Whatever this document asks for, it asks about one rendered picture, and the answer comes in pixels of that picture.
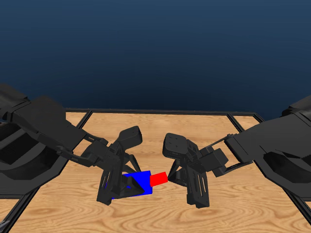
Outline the blue hollow socket block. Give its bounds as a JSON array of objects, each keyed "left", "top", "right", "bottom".
[{"left": 104, "top": 170, "right": 154, "bottom": 200}]

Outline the thin red peg bar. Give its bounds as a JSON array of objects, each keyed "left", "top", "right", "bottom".
[{"left": 149, "top": 171, "right": 169, "bottom": 188}]

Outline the black table frame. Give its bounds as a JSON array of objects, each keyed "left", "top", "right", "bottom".
[{"left": 0, "top": 107, "right": 311, "bottom": 233}]

